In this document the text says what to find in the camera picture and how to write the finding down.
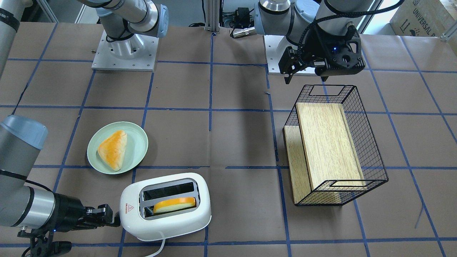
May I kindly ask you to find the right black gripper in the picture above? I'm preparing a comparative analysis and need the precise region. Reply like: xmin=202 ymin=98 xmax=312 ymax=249
xmin=17 ymin=192 xmax=121 ymax=257

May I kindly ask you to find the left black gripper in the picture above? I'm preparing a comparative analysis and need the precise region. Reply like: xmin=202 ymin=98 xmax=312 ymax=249
xmin=278 ymin=22 xmax=366 ymax=85

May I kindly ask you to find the white two-slot toaster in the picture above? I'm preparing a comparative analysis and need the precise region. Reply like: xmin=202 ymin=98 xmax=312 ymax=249
xmin=120 ymin=172 xmax=212 ymax=241

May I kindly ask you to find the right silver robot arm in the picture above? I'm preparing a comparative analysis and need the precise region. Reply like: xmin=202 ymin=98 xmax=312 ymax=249
xmin=1 ymin=114 xmax=121 ymax=257

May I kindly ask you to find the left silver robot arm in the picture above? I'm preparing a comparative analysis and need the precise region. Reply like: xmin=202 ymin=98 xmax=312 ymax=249
xmin=254 ymin=0 xmax=403 ymax=84

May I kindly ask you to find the bread slice in toaster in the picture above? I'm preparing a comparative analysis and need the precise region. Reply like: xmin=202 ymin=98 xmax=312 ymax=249
xmin=153 ymin=197 xmax=196 ymax=215

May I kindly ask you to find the silver metal connector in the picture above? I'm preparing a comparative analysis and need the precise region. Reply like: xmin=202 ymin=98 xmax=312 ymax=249
xmin=230 ymin=27 xmax=257 ymax=39

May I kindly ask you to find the black power adapter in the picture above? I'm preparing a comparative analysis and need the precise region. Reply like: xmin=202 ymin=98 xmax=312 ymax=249
xmin=235 ymin=7 xmax=250 ymax=27

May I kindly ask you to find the triangular bread on plate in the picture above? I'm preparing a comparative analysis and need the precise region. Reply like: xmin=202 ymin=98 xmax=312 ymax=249
xmin=97 ymin=130 xmax=128 ymax=171

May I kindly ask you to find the light green plate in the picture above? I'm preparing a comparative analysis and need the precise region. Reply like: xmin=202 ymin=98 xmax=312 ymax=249
xmin=86 ymin=121 xmax=149 ymax=175

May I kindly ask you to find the wooden board in basket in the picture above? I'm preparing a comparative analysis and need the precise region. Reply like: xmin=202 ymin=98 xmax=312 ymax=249
xmin=283 ymin=102 xmax=367 ymax=206

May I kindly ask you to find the cardboard box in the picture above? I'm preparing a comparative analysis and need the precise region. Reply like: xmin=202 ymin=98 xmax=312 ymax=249
xmin=390 ymin=0 xmax=457 ymax=36

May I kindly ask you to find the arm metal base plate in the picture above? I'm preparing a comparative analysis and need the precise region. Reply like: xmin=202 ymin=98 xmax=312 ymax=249
xmin=91 ymin=31 xmax=159 ymax=72
xmin=264 ymin=35 xmax=297 ymax=75

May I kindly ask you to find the white toaster power cord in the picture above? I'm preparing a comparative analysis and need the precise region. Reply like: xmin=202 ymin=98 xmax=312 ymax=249
xmin=144 ymin=231 xmax=166 ymax=257

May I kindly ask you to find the aluminium frame post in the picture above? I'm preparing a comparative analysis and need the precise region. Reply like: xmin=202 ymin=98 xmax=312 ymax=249
xmin=204 ymin=0 xmax=221 ymax=34

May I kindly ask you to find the black wire basket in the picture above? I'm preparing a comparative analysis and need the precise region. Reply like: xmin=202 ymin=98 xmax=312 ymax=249
xmin=284 ymin=85 xmax=388 ymax=206

